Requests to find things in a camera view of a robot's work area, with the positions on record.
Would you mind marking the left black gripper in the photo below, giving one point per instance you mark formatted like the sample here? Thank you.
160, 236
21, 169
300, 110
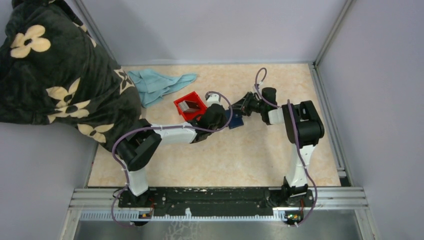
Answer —
223, 122

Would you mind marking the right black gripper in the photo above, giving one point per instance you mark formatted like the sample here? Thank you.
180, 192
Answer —
243, 103

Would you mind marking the navy leather card holder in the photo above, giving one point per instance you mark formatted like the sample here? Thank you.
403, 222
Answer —
236, 119

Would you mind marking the red plastic bin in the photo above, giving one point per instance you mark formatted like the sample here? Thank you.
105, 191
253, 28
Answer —
192, 96

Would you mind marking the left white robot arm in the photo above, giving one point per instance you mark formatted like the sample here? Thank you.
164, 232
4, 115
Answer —
136, 148

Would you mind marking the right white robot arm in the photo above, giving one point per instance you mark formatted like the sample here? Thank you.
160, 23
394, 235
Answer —
303, 125

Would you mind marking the cards stack in bin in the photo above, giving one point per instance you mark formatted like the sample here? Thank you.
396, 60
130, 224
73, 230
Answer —
188, 107

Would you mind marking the light blue cloth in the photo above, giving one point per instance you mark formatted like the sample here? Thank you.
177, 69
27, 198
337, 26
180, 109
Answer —
152, 86

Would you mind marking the black floral fleece blanket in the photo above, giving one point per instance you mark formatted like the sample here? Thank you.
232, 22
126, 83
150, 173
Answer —
53, 71

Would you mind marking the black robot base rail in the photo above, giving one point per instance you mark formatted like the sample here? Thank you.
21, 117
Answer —
222, 203

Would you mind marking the aluminium frame post right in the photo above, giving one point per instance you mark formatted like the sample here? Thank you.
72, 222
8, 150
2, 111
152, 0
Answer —
347, 6

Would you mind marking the aluminium frame post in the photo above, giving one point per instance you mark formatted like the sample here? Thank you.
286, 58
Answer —
347, 6
94, 28

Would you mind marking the aluminium frame post left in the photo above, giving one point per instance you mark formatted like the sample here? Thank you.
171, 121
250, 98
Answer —
94, 28

